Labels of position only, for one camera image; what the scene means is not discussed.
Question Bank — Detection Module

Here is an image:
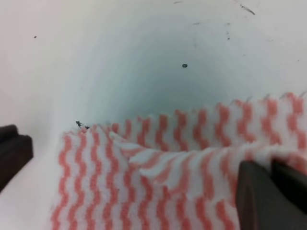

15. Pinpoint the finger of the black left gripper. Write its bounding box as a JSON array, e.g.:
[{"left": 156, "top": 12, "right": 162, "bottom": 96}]
[{"left": 0, "top": 125, "right": 33, "bottom": 190}]

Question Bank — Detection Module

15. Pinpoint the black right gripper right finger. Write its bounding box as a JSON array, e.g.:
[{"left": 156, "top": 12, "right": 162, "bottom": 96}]
[{"left": 272, "top": 161, "right": 307, "bottom": 214}]

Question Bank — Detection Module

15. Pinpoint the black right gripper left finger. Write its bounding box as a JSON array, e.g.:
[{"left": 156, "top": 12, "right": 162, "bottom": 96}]
[{"left": 236, "top": 161, "right": 307, "bottom": 230}]

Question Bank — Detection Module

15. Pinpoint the pink white striped towel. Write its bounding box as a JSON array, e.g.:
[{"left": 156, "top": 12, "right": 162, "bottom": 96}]
[{"left": 46, "top": 93, "right": 307, "bottom": 230}]

